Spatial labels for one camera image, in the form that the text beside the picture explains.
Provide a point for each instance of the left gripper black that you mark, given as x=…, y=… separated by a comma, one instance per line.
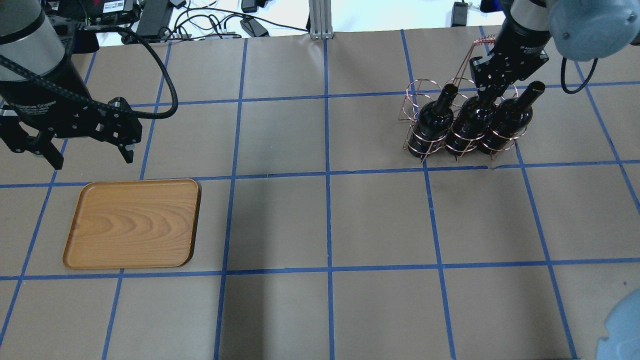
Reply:
x=46, y=102

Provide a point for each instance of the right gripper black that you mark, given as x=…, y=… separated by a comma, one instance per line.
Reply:
x=520, y=46

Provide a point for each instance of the dark wine bottle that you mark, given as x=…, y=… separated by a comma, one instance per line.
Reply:
x=434, y=120
x=468, y=127
x=511, y=117

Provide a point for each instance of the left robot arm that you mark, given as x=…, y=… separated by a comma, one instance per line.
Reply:
x=43, y=45

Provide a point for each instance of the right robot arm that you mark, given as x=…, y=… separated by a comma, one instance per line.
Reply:
x=582, y=30

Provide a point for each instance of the wooden tray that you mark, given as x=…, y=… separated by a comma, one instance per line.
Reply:
x=134, y=224

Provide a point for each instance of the black power brick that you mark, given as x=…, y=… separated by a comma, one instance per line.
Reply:
x=154, y=19

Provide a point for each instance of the copper wire bottle basket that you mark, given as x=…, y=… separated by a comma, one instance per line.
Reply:
x=422, y=91

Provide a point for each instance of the aluminium frame post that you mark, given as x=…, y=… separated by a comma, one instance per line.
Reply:
x=320, y=17

